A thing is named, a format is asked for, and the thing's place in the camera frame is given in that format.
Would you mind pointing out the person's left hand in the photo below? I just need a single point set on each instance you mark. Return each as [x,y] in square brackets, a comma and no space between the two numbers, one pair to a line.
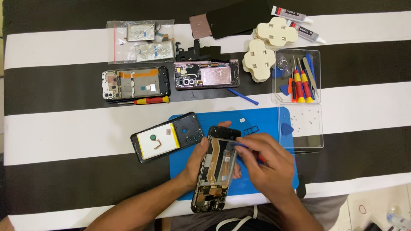
[192,166]

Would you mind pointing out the person's right hand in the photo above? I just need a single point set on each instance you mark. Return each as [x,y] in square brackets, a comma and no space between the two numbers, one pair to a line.
[269,170]

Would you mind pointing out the black smartphone frame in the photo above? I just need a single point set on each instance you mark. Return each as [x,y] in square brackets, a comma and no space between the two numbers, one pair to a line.
[216,166]

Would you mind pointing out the black back cover with battery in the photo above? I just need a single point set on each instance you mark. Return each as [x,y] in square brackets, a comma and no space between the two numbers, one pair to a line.
[160,139]

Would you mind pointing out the blue triangular pick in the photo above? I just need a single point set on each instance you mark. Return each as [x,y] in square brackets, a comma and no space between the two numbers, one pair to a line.
[276,72]
[284,89]
[287,130]

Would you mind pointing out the black SIM tray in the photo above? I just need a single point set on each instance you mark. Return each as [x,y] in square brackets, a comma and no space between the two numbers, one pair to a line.
[251,130]

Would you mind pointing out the clear plastic lid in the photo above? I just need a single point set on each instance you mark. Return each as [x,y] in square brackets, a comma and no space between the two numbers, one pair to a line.
[305,138]

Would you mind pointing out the blue work mat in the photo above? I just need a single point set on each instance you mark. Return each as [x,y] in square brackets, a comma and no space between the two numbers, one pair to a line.
[257,118]

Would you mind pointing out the scattered tiny screws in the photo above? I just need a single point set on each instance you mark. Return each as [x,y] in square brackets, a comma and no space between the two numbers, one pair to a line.
[303,122]

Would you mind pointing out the person's grey shorts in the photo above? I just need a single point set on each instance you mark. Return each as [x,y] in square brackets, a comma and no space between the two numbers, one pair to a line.
[321,205]

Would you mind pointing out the blue plastic spudger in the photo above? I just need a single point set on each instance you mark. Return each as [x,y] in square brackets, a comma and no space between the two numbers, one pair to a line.
[310,62]
[243,96]

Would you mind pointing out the red yellow screwdriver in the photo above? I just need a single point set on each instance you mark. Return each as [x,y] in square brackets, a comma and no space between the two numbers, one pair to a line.
[151,100]
[307,88]
[299,86]

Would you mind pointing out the orange black screwdriver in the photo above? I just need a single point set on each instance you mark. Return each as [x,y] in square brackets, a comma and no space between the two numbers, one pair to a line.
[292,91]

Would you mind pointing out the clear plastic tool box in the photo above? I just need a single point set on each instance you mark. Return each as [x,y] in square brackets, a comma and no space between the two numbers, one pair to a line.
[316,93]

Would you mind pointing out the opened pink smartphone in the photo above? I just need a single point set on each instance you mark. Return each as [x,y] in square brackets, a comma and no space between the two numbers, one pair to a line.
[215,75]

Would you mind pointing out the red rubber band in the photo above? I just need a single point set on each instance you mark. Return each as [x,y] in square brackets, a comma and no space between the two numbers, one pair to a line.
[362,209]

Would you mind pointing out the silver tweezers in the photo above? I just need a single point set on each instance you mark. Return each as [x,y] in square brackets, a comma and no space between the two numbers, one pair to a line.
[310,72]

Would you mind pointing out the clear suction cup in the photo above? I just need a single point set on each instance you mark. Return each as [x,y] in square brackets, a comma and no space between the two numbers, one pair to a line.
[283,64]

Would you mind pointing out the stack of cream cross pads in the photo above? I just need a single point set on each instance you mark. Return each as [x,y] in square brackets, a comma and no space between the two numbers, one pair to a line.
[258,61]
[276,32]

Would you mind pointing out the black plastic phone cover parts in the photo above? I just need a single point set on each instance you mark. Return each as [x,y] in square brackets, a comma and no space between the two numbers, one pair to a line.
[200,51]

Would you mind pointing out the silver wrapped battery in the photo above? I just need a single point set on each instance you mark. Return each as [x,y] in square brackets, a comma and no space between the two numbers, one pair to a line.
[154,51]
[140,32]

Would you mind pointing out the black white striped tablecloth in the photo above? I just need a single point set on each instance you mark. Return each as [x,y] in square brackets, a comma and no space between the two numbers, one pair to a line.
[64,138]

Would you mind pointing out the clear plastic bottle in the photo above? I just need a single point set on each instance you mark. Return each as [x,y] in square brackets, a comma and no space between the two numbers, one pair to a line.
[398,219]

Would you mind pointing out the clear plastic zip bag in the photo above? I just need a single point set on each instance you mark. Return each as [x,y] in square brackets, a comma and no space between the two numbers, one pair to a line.
[120,48]

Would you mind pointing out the pink phone back plate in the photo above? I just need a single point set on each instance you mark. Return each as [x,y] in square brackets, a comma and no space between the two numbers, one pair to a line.
[199,27]

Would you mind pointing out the glue tube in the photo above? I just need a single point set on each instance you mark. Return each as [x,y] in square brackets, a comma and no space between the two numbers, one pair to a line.
[289,12]
[305,31]

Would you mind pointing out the black phone screen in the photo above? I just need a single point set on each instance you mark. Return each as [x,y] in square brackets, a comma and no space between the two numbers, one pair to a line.
[237,19]

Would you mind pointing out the opened smartphone with white frame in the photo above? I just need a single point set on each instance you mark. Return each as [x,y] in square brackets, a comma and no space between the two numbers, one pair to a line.
[138,84]

